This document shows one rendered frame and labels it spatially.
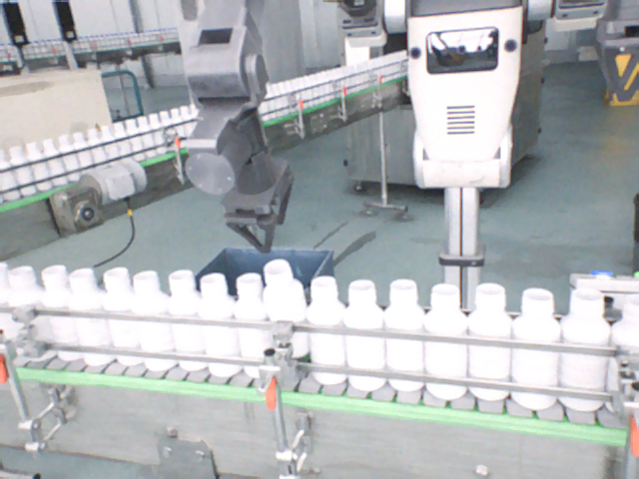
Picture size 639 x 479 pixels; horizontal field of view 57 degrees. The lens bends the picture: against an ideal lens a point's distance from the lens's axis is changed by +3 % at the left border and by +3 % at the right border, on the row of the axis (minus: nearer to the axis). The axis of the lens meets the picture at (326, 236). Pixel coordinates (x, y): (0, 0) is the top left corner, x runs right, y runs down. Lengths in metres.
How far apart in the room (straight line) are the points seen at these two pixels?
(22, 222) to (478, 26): 1.63
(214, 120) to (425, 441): 0.54
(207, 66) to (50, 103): 4.31
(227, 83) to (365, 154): 4.25
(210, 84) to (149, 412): 0.59
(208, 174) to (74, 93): 4.44
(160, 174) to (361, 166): 2.65
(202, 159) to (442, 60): 0.76
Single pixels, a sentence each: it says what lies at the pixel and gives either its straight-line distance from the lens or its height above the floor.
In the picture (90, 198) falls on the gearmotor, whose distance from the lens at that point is 2.26.
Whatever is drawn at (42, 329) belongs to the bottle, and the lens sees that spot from 1.13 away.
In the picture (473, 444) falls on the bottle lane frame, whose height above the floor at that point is 0.95.
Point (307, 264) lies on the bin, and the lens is 1.54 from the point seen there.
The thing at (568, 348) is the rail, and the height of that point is 1.11.
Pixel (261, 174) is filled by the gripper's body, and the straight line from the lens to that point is 0.73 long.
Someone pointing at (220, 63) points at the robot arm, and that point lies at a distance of 0.67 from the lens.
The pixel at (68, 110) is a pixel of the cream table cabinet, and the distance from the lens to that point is 5.04.
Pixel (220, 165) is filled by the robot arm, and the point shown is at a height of 1.39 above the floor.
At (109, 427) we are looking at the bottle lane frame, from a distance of 1.12.
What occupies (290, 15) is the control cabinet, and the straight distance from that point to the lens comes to 7.83.
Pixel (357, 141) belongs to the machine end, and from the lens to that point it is 4.90.
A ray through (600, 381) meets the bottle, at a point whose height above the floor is 1.05.
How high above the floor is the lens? 1.54
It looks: 22 degrees down
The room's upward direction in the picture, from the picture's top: 5 degrees counter-clockwise
